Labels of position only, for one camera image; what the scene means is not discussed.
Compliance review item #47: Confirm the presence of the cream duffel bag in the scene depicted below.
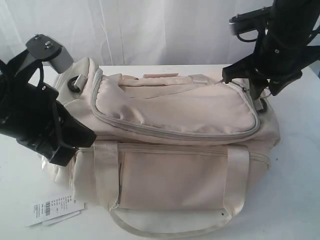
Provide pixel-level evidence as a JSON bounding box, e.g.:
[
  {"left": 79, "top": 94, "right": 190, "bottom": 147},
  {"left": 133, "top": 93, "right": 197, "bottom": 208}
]
[{"left": 41, "top": 57, "right": 281, "bottom": 239}]

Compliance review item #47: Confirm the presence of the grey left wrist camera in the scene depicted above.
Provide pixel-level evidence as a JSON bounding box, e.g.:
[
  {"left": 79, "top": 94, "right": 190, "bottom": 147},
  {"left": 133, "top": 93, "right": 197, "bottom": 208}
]
[{"left": 25, "top": 34, "right": 74, "bottom": 74}]

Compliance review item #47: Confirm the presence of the white paper hang tag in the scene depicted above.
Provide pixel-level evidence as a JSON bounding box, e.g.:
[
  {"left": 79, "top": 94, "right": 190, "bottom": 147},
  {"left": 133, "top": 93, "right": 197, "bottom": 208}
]
[{"left": 24, "top": 191, "right": 85, "bottom": 227}]

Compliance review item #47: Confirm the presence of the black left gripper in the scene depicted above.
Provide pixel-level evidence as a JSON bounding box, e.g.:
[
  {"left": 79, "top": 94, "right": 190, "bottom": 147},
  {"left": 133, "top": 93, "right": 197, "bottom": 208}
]
[{"left": 0, "top": 62, "right": 96, "bottom": 166}]

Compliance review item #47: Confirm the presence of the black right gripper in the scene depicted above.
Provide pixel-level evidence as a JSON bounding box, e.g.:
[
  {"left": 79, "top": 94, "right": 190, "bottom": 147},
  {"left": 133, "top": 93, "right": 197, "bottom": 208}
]
[{"left": 222, "top": 0, "right": 320, "bottom": 96}]

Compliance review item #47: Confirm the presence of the white backdrop curtain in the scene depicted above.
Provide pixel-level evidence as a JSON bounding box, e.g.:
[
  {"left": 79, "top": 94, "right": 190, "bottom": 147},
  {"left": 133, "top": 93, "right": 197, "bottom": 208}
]
[{"left": 0, "top": 0, "right": 272, "bottom": 66}]

